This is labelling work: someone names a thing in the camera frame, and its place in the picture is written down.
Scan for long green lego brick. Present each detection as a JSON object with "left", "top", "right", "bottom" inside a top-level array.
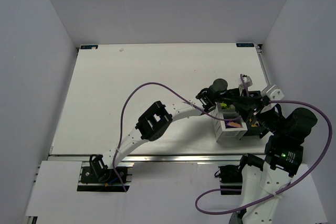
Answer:
[{"left": 220, "top": 103, "right": 232, "bottom": 110}]

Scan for purple butterfly lego block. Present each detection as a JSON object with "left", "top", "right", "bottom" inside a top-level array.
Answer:
[{"left": 226, "top": 121, "right": 242, "bottom": 128}]

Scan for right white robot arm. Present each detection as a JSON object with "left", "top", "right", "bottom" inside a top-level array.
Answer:
[{"left": 229, "top": 104, "right": 318, "bottom": 223}]

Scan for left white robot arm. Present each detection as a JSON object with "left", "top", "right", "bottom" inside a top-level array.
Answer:
[{"left": 89, "top": 79, "right": 229, "bottom": 183}]

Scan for black slotted container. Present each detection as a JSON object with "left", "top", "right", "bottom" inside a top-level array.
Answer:
[{"left": 239, "top": 91, "right": 267, "bottom": 138}]

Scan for white slotted container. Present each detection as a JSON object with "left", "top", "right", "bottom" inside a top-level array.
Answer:
[{"left": 211, "top": 103, "right": 247, "bottom": 143}]

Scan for right blue corner label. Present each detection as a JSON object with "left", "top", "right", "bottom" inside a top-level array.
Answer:
[{"left": 236, "top": 43, "right": 255, "bottom": 48}]

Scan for blue corner label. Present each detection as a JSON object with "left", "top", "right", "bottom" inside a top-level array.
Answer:
[
  {"left": 80, "top": 45, "right": 98, "bottom": 50},
  {"left": 236, "top": 43, "right": 255, "bottom": 48}
]

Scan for left blue corner label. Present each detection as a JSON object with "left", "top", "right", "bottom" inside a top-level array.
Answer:
[{"left": 80, "top": 45, "right": 98, "bottom": 50}]

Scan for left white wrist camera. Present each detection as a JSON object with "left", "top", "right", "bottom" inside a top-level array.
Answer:
[{"left": 238, "top": 74, "right": 253, "bottom": 97}]

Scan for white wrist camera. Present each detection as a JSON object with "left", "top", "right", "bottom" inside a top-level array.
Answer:
[
  {"left": 238, "top": 74, "right": 253, "bottom": 97},
  {"left": 261, "top": 84, "right": 285, "bottom": 113}
]

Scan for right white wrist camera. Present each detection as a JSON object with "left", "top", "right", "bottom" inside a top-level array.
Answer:
[{"left": 261, "top": 84, "right": 285, "bottom": 113}]

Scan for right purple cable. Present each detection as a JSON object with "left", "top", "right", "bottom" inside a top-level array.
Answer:
[{"left": 195, "top": 100, "right": 333, "bottom": 214}]

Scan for purple cable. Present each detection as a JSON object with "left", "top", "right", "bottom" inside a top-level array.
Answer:
[
  {"left": 112, "top": 74, "right": 253, "bottom": 192},
  {"left": 195, "top": 100, "right": 333, "bottom": 214}
]

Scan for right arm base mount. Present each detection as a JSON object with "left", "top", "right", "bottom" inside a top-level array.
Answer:
[{"left": 214, "top": 165, "right": 243, "bottom": 195}]

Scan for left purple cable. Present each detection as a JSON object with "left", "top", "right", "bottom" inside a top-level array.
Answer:
[{"left": 112, "top": 74, "right": 253, "bottom": 192}]

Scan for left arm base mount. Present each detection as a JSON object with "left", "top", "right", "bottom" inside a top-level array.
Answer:
[{"left": 77, "top": 165, "right": 132, "bottom": 193}]

